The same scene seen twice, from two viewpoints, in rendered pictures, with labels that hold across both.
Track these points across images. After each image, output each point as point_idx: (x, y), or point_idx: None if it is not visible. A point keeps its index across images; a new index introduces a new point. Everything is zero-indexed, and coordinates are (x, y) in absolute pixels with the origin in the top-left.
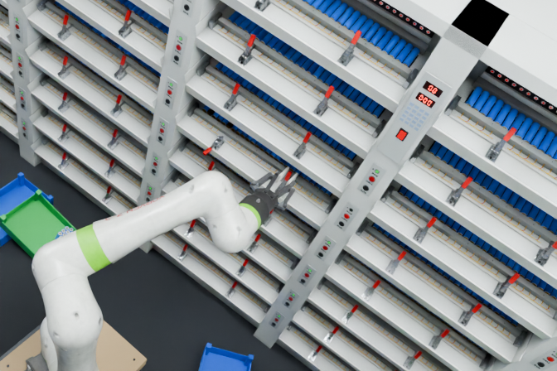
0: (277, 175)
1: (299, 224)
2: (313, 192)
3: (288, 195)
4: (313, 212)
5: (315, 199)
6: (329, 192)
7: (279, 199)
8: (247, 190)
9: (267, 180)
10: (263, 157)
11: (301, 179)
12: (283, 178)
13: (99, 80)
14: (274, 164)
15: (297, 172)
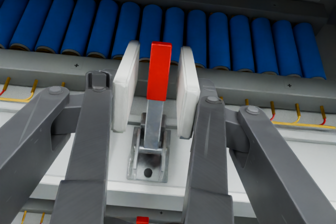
0: (104, 82)
1: (235, 222)
2: (276, 97)
3: (280, 163)
4: (324, 171)
5: (288, 119)
6: (321, 69)
7: (166, 201)
8: (39, 212)
9: (59, 151)
10: (9, 67)
11: (203, 73)
12: (134, 108)
13: None
14: (69, 70)
15: (183, 45)
